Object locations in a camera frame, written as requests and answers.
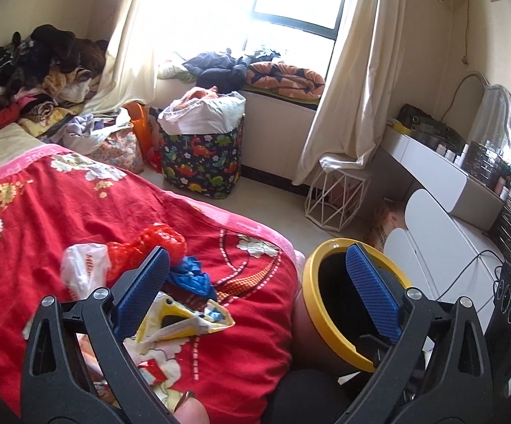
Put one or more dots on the cream curtain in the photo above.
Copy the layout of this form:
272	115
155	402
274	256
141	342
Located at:
145	33
351	118

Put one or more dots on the vanity mirror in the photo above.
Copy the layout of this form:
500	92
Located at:
492	124

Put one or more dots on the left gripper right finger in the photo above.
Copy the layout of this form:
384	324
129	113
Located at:
436	368

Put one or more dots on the floral fabric bag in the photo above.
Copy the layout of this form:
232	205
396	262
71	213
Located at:
120	149

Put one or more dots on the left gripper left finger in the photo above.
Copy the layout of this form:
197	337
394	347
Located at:
56	383

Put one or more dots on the white bag in basket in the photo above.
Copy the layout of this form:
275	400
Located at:
203	111

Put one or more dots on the white vanity desk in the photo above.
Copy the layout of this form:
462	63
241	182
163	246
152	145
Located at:
459	194

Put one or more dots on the orange bag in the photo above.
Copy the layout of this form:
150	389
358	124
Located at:
139	119

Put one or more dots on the white wire side table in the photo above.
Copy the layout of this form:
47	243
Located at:
335	197

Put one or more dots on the red floral blanket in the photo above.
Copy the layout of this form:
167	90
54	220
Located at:
51	200

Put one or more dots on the yellow rim trash can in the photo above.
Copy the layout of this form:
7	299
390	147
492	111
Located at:
329	315

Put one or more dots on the cream curtain left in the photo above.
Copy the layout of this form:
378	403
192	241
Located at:
145	33

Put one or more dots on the dark blue clothes on sill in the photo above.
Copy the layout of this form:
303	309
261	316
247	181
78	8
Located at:
223	71

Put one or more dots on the orange patterned blanket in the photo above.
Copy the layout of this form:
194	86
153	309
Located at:
286	80

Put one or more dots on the white chair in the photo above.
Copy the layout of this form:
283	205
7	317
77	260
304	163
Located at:
445	257

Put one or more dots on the blue plastic bag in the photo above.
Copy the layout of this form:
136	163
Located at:
189	276

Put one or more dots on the yellow white snack wrapper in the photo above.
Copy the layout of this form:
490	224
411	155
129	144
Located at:
168	319

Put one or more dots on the cardboard box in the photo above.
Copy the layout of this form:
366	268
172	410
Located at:
388	216

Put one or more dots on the white plastic bag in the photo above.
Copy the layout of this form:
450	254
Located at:
84	268

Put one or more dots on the pile of dark clothes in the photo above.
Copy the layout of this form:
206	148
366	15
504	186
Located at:
50	65

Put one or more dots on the dinosaur print laundry basket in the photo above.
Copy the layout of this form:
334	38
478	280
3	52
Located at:
207	164

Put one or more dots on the red plastic bag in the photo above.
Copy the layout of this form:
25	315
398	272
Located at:
126	256

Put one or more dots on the cream curtain right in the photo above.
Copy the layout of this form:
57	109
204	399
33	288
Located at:
351	118

